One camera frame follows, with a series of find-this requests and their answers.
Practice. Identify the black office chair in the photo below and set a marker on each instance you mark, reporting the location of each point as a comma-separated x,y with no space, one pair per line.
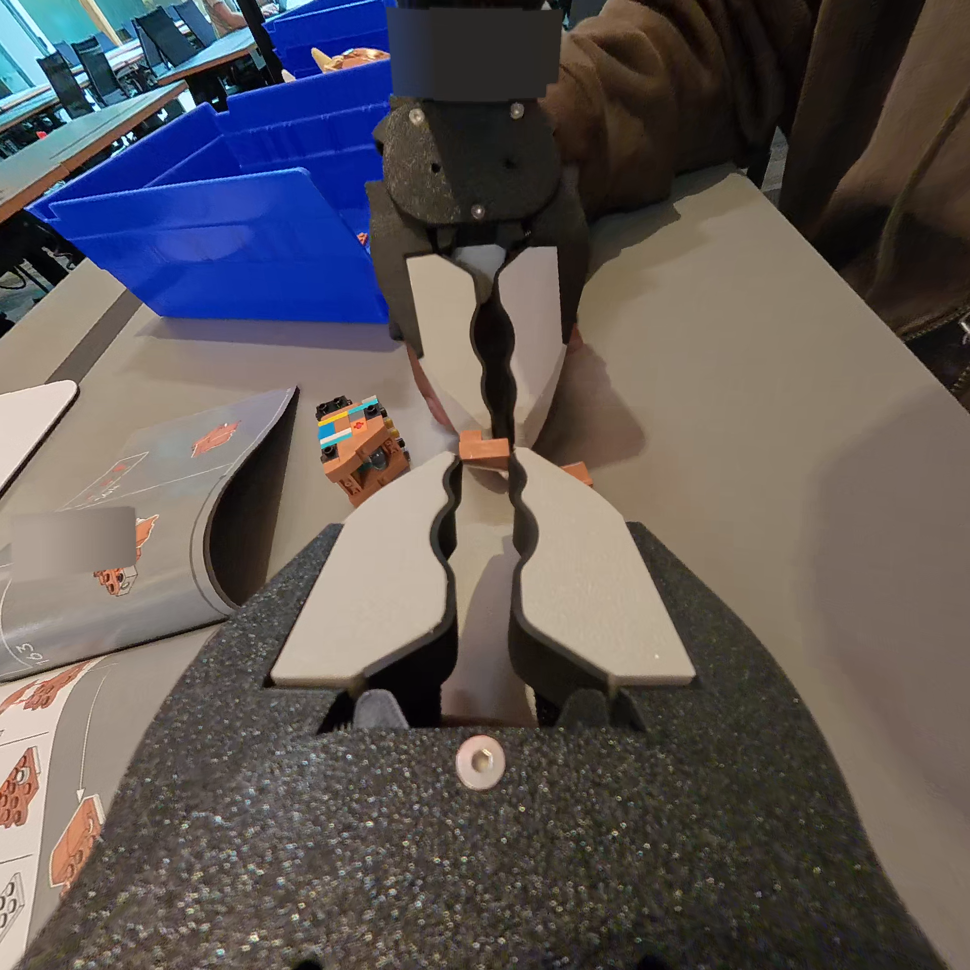
102,68
64,79
167,34

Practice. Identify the brown jacket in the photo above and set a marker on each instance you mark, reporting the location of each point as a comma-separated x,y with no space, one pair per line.
894,151

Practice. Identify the brown angled toy brick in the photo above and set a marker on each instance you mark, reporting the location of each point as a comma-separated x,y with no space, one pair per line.
485,451

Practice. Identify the multicoloured toy brick model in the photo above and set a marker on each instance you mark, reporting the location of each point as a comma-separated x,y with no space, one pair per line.
360,455

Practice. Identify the grey desk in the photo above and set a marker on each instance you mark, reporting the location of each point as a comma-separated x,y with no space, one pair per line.
720,379

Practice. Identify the person's right hand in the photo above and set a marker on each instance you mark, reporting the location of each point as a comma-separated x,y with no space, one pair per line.
432,390

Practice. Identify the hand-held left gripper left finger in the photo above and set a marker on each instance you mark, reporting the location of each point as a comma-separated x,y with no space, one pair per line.
371,591

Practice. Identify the person's right forearm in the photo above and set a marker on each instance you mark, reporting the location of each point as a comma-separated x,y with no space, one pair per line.
667,98

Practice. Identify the large blue plastic bin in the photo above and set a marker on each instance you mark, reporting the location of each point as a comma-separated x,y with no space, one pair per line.
212,242

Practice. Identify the grey instruction booklet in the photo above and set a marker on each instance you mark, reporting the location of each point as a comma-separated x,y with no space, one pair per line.
151,470

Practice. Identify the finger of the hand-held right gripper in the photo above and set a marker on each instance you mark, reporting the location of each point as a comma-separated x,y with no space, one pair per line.
538,326
443,318

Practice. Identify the wooden office table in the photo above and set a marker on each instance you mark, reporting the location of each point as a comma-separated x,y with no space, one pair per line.
220,53
68,144

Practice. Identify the white rounded board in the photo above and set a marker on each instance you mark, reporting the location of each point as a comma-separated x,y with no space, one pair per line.
30,432

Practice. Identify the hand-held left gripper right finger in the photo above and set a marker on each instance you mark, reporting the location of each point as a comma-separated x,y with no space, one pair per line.
599,599

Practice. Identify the orange toy brick assembly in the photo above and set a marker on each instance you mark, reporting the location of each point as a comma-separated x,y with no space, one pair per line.
580,474

